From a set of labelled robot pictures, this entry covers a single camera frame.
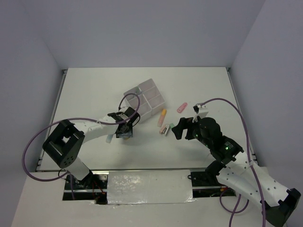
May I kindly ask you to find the pink mini stapler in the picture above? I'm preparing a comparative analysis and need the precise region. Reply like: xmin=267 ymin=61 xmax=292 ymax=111
xmin=159 ymin=124 xmax=170 ymax=136

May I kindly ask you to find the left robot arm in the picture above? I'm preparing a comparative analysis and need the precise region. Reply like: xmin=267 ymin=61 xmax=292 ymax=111
xmin=43 ymin=107 xmax=141 ymax=189

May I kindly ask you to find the left white divided container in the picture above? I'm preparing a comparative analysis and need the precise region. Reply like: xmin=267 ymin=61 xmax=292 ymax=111
xmin=124 ymin=86 xmax=152 ymax=123

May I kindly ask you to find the light blue pen case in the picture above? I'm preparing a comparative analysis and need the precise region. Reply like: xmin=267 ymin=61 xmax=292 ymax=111
xmin=106 ymin=134 xmax=113 ymax=143

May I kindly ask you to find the right white divided container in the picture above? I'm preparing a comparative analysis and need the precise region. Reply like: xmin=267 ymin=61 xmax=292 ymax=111
xmin=138 ymin=79 xmax=165 ymax=115

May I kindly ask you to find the white divided container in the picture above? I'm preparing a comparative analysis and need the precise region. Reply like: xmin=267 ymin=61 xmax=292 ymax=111
xmin=124 ymin=86 xmax=152 ymax=123
xmin=138 ymin=79 xmax=165 ymax=115

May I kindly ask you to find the silver foil sheet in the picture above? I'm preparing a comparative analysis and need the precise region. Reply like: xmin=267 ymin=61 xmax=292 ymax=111
xmin=107 ymin=170 xmax=194 ymax=205

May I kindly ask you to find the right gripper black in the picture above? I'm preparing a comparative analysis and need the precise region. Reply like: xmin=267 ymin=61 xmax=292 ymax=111
xmin=171 ymin=116 xmax=212 ymax=148

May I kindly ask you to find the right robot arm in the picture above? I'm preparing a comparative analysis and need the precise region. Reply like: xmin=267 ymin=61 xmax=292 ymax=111
xmin=172 ymin=117 xmax=301 ymax=227

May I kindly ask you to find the pink orange highlighter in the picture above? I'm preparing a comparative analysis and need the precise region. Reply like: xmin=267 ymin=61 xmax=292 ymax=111
xmin=157 ymin=109 xmax=167 ymax=127

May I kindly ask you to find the pink eraser case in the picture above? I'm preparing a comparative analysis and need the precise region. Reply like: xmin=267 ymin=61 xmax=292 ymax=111
xmin=177 ymin=102 xmax=187 ymax=114

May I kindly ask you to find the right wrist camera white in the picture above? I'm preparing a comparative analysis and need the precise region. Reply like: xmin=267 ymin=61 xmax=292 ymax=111
xmin=192 ymin=103 xmax=209 ymax=122

